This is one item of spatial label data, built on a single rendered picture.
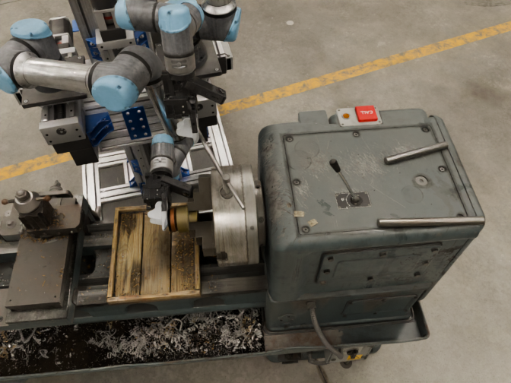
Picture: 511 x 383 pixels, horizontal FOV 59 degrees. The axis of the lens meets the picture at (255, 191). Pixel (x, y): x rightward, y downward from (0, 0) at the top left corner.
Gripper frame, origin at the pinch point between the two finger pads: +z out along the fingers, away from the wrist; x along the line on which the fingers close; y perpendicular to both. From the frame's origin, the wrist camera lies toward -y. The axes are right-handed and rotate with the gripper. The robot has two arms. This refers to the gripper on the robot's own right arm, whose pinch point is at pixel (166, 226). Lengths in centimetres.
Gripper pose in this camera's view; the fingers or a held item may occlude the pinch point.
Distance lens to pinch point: 142.3
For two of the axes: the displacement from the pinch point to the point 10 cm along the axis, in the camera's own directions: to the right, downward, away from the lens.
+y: -10.0, 0.7, -0.4
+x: 0.0, -5.6, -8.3
